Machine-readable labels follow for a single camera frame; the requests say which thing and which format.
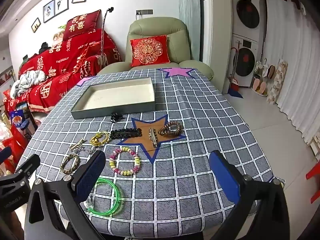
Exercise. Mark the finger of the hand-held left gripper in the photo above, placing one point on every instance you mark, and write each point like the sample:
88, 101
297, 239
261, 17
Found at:
28, 163
5, 154

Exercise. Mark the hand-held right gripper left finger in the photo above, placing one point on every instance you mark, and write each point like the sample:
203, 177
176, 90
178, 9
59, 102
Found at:
92, 172

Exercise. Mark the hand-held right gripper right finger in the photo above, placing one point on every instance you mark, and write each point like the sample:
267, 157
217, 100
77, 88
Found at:
225, 177

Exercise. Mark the green translucent bangle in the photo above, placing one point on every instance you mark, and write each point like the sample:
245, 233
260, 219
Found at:
118, 194

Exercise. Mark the silver star hair clip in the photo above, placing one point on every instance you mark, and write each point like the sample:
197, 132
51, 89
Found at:
153, 137

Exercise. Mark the grey jewelry tray box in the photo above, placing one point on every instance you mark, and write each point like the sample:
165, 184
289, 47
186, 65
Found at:
115, 92

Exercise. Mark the red bag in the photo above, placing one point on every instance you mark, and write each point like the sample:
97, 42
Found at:
15, 142

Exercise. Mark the silver bar hair clip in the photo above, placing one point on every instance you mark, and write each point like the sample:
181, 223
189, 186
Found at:
76, 145

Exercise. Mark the blue gift bag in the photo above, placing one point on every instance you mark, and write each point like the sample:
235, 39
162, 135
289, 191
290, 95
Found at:
21, 121

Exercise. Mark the black beaded hair clip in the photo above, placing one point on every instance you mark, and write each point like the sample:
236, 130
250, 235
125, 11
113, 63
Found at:
125, 133

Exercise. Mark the grey checkered tablecloth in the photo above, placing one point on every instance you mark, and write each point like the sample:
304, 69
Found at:
200, 130

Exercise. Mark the brown star patch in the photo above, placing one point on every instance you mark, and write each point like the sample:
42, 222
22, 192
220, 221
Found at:
140, 142

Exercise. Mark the black claw hair clip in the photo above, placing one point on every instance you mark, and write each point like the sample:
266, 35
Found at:
116, 117

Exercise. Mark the grey white clothes pile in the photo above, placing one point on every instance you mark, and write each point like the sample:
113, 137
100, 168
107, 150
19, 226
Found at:
30, 80

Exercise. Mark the red plastic stool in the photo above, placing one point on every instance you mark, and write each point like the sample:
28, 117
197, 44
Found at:
315, 177

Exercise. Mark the red broom and dustpan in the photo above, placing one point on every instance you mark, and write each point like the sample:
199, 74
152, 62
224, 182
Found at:
234, 85

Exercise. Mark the slipper rack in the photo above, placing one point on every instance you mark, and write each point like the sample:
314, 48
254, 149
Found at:
262, 80

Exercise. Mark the beige tile boards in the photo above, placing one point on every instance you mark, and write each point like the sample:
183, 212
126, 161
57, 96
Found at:
278, 80

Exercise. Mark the red printed blanket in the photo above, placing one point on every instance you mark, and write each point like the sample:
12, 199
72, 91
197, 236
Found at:
65, 55

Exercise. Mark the large pink star patch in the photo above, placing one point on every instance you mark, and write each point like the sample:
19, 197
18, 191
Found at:
176, 72

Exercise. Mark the white washing machine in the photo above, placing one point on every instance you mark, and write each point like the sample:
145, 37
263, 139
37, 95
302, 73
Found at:
246, 60

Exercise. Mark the white curtain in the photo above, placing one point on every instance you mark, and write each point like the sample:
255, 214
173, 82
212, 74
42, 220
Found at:
292, 67

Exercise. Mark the red embroidered cushion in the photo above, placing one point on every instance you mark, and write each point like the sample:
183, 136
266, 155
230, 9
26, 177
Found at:
150, 51

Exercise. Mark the red printed pillow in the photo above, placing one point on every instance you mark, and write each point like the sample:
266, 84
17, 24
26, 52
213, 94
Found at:
81, 25

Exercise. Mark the green recliner armchair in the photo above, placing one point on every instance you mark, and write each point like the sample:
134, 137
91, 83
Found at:
155, 27

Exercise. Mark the grey curtain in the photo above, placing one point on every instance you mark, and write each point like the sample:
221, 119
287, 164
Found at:
187, 17

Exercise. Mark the white dryer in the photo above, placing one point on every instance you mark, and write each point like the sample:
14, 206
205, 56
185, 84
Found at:
247, 12

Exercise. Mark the small black picture frame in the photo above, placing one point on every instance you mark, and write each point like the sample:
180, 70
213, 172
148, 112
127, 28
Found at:
36, 25

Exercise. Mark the tall black picture frame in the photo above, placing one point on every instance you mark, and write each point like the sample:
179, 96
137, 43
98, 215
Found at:
61, 3
49, 11

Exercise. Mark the grey wall switch panel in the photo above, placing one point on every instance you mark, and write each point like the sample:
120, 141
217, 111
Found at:
144, 12

